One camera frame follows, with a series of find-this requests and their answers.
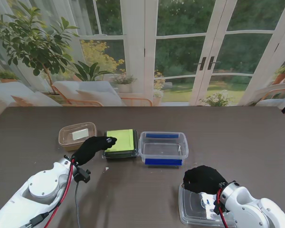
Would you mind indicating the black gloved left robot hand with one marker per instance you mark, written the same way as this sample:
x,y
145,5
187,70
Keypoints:
x,y
90,149

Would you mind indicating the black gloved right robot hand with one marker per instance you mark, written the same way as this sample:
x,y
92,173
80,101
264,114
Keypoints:
x,y
202,180

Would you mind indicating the brown kraft paper container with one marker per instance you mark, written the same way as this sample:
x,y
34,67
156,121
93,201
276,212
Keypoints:
x,y
69,147

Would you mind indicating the clear lid with blue mark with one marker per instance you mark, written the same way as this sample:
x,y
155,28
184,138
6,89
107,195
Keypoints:
x,y
192,209

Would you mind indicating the black plastic tray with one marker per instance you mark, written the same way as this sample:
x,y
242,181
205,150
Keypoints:
x,y
121,157

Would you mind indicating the clear lid with green sheet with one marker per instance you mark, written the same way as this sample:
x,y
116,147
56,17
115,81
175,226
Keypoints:
x,y
123,140

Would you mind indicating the clear container with blue clips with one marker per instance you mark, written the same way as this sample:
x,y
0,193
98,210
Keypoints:
x,y
164,149

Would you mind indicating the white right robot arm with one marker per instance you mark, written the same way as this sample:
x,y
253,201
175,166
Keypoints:
x,y
247,206

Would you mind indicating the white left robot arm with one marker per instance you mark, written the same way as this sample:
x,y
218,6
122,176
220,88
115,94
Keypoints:
x,y
31,197

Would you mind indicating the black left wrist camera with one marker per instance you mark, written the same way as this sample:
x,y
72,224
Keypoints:
x,y
82,175

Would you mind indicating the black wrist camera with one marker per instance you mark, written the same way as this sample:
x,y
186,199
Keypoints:
x,y
218,206
82,175

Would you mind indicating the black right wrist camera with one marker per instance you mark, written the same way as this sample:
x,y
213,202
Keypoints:
x,y
218,206

